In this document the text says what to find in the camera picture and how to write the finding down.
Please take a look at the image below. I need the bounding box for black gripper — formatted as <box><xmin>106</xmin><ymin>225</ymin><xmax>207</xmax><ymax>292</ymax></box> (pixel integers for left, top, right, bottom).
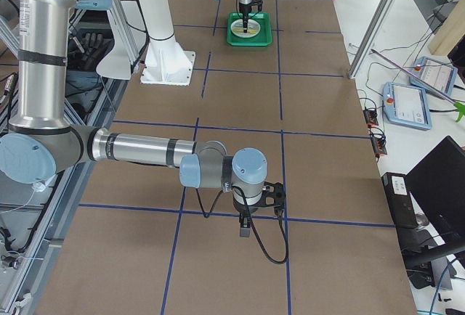
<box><xmin>233</xmin><ymin>194</ymin><xmax>260</xmax><ymax>237</ymax></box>
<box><xmin>240</xmin><ymin>3</ymin><xmax>251</xmax><ymax>33</ymax></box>

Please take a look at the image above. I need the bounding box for yellow plastic spoon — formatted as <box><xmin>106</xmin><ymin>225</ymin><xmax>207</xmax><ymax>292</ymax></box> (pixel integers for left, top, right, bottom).
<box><xmin>233</xmin><ymin>30</ymin><xmax>257</xmax><ymax>35</ymax></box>

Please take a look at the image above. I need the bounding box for white round plate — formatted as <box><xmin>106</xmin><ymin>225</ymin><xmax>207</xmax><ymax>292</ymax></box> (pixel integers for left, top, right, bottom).
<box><xmin>230</xmin><ymin>19</ymin><xmax>261</xmax><ymax>38</ymax></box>

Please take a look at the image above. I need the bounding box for green plastic tray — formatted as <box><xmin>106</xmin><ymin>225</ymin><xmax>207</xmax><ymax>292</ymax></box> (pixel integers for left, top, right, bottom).
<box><xmin>227</xmin><ymin>12</ymin><xmax>272</xmax><ymax>46</ymax></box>

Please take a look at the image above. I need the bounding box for orange connector board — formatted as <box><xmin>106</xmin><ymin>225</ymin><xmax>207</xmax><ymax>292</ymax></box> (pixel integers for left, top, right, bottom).
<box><xmin>370</xmin><ymin>134</ymin><xmax>387</xmax><ymax>158</ymax></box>
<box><xmin>363</xmin><ymin>108</ymin><xmax>379</xmax><ymax>127</ymax></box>

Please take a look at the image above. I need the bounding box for black computer box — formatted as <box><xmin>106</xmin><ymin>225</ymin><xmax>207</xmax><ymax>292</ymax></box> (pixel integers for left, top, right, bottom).
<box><xmin>381</xmin><ymin>172</ymin><xmax>418</xmax><ymax>229</ymax></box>

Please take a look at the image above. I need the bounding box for near blue teach pendant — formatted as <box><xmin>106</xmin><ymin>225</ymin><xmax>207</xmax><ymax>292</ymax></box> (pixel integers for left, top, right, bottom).
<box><xmin>383</xmin><ymin>82</ymin><xmax>432</xmax><ymax>130</ymax></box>

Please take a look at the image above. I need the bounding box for blue teach pendant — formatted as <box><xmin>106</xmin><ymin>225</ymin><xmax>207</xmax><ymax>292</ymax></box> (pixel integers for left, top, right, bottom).
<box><xmin>383</xmin><ymin>82</ymin><xmax>432</xmax><ymax>130</ymax></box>
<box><xmin>411</xmin><ymin>57</ymin><xmax>458</xmax><ymax>97</ymax></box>

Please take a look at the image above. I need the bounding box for black monitor on stand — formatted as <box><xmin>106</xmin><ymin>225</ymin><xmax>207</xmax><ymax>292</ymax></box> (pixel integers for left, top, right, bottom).
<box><xmin>397</xmin><ymin>136</ymin><xmax>464</xmax><ymax>289</ymax></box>

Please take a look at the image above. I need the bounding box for far blue teach pendant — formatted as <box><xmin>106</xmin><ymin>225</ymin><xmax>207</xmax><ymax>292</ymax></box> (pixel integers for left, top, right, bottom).
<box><xmin>411</xmin><ymin>57</ymin><xmax>458</xmax><ymax>97</ymax></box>

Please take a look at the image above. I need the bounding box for green-tipped grabber stick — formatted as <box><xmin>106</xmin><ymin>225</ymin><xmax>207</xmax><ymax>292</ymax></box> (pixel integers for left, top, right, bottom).
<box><xmin>370</xmin><ymin>49</ymin><xmax>465</xmax><ymax>124</ymax></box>

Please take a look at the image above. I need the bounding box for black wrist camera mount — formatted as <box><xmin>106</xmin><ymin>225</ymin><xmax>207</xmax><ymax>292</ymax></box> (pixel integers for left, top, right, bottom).
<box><xmin>262</xmin><ymin>181</ymin><xmax>286</xmax><ymax>218</ymax></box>
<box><xmin>251</xmin><ymin>0</ymin><xmax>263</xmax><ymax>13</ymax></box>

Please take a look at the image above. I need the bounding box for white camera pillar with base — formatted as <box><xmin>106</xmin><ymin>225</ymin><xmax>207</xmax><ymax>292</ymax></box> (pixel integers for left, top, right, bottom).
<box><xmin>139</xmin><ymin>0</ymin><xmax>195</xmax><ymax>86</ymax></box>

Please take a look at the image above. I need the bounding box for aluminium frame post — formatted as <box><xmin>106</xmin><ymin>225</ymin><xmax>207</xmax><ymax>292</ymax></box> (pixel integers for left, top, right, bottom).
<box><xmin>348</xmin><ymin>0</ymin><xmax>395</xmax><ymax>79</ymax></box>

